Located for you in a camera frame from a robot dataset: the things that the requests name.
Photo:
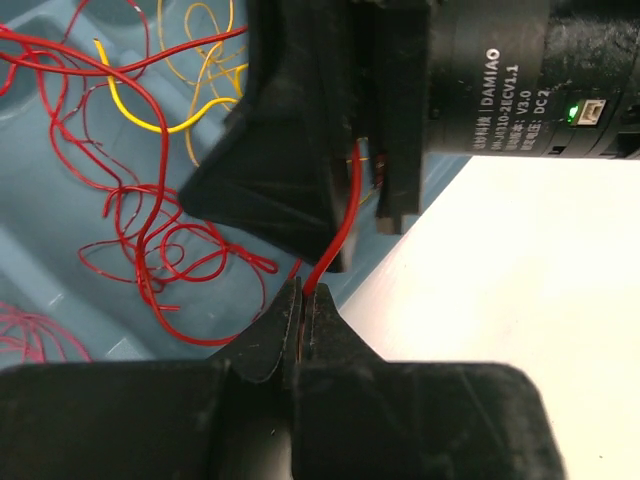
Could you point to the teal compartment tray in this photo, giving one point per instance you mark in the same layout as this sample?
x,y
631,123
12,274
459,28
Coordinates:
x,y
112,106

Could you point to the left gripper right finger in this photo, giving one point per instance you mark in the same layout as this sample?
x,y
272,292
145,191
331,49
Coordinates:
x,y
358,416

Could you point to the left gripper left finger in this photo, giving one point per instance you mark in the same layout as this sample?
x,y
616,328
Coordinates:
x,y
224,417

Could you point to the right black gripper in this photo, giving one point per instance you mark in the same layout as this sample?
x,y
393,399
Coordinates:
x,y
278,170

